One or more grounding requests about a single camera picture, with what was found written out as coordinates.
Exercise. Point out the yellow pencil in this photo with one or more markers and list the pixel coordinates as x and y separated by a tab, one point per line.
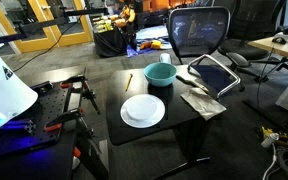
128	82

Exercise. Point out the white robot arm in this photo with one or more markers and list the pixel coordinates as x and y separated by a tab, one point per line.
15	96

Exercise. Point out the black breadboard robot base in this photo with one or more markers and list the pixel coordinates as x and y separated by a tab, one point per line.
30	132

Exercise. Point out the blue bowl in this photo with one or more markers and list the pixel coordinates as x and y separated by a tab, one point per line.
160	74

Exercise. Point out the white plate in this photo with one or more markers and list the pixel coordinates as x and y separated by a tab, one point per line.
142	111

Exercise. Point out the black cloth covered bin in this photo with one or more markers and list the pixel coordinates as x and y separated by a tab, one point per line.
113	43

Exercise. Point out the black orange bar clamp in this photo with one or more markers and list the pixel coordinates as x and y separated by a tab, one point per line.
78	75

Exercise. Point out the crumpled paper napkin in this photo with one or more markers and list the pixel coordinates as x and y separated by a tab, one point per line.
203	103

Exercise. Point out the black mesh office chair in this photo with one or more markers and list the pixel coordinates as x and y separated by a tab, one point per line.
195	31

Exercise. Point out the yellow plug on floor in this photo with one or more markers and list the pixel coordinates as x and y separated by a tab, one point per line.
264	132

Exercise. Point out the wooden handled paint brush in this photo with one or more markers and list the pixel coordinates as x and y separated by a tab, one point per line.
192	82

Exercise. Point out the chrome tube chair frame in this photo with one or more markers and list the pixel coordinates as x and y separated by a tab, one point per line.
215	74

